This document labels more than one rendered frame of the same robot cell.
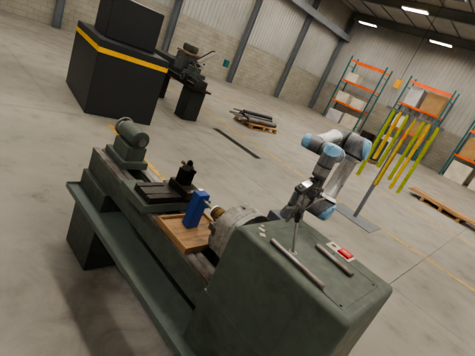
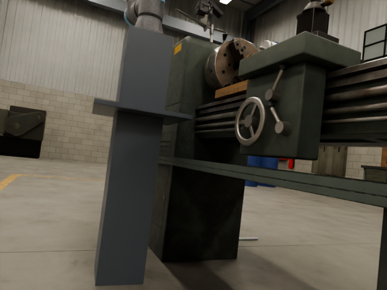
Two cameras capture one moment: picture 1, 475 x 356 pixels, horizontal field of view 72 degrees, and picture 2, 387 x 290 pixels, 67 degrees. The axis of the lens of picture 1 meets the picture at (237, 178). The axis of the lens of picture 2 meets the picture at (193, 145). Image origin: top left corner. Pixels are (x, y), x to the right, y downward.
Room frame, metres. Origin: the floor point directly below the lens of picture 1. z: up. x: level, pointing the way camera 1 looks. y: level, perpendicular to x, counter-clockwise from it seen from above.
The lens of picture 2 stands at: (3.01, 0.45, 0.57)
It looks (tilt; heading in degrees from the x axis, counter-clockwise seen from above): 3 degrees up; 207
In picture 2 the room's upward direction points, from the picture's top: 7 degrees clockwise
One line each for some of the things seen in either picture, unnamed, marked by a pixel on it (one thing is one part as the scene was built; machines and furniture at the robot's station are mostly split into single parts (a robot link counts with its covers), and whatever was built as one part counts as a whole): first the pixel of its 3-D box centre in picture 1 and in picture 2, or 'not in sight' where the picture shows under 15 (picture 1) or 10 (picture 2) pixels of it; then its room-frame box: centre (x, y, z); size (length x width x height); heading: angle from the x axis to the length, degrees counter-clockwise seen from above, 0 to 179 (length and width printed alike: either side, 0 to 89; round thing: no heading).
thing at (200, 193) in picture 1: (195, 209); not in sight; (1.73, 0.15, 1.00); 0.08 x 0.06 x 0.23; 142
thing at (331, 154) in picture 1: (329, 155); not in sight; (1.52, -0.35, 1.64); 0.09 x 0.08 x 0.11; 153
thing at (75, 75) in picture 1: (119, 54); not in sight; (6.27, 2.99, 0.98); 1.81 x 1.22 x 1.95; 43
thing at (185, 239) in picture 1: (194, 230); (264, 97); (1.69, 0.11, 0.88); 0.36 x 0.30 x 0.04; 142
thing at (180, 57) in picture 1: (179, 73); not in sight; (8.36, 2.37, 0.84); 2.28 x 0.91 x 1.67; 52
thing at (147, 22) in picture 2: (293, 211); (148, 28); (1.94, -0.41, 1.15); 0.15 x 0.15 x 0.10
